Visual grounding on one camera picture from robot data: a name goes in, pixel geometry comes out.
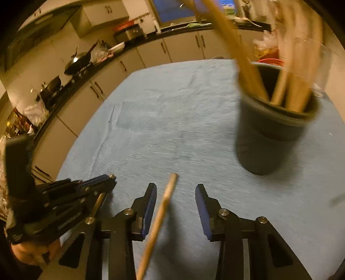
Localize white ladle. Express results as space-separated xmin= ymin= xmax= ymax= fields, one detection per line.
xmin=234 ymin=17 xmax=262 ymax=27

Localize crumpled plastic bag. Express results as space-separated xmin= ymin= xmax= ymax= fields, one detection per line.
xmin=92 ymin=40 xmax=111 ymax=64

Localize range hood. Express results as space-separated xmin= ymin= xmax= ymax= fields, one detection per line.
xmin=5 ymin=5 xmax=81 ymax=70

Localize beige wall cabinet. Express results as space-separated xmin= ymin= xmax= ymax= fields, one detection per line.
xmin=81 ymin=0 xmax=151 ymax=27

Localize blue table cloth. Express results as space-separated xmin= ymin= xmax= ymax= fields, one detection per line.
xmin=55 ymin=59 xmax=345 ymax=280

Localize stainless steel box appliance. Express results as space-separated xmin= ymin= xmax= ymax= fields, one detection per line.
xmin=114 ymin=27 xmax=145 ymax=44

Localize black cooking pot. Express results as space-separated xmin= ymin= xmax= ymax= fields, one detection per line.
xmin=39 ymin=75 xmax=64 ymax=108

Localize white bowl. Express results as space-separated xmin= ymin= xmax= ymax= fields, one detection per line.
xmin=108 ymin=42 xmax=126 ymax=53

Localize red plastic basin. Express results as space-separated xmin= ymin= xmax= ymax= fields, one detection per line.
xmin=257 ymin=58 xmax=285 ymax=68

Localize black wok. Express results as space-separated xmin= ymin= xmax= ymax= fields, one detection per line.
xmin=64 ymin=42 xmax=99 ymax=75

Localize yellow snack bags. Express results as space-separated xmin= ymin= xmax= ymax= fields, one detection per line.
xmin=253 ymin=44 xmax=281 ymax=60

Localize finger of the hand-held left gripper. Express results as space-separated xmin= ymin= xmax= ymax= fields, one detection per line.
xmin=77 ymin=184 xmax=118 ymax=205
xmin=71 ymin=174 xmax=117 ymax=190

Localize clear glass mug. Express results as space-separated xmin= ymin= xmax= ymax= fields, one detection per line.
xmin=291 ymin=35 xmax=332 ymax=99

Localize dark grey cup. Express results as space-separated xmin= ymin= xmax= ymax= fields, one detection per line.
xmin=235 ymin=61 xmax=320 ymax=175

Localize clear plastic bag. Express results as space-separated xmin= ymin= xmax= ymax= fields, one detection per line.
xmin=23 ymin=101 xmax=50 ymax=127

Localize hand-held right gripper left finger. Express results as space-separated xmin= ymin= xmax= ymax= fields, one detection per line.
xmin=40 ymin=183 xmax=158 ymax=280

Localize black kitchen countertop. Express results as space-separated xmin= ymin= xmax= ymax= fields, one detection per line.
xmin=27 ymin=20 xmax=271 ymax=140

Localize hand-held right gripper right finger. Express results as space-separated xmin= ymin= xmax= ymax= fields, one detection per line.
xmin=195 ymin=184 xmax=314 ymax=280

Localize kitchen window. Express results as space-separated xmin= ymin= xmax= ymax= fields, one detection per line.
xmin=149 ymin=0 xmax=239 ymax=23

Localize person's left hand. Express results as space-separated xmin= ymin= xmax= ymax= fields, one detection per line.
xmin=11 ymin=238 xmax=61 ymax=267

